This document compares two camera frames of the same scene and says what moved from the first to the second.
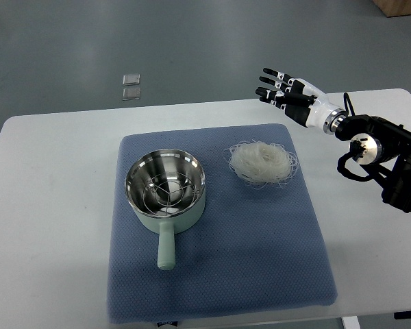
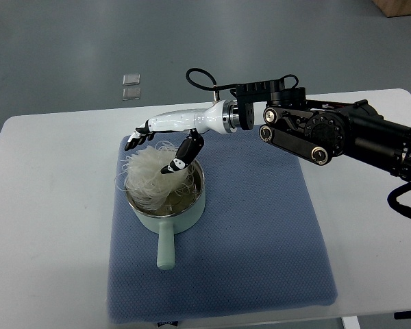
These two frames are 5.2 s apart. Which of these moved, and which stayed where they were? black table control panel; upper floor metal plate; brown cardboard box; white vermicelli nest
Moved: white vermicelli nest
Stayed: upper floor metal plate; brown cardboard box; black table control panel
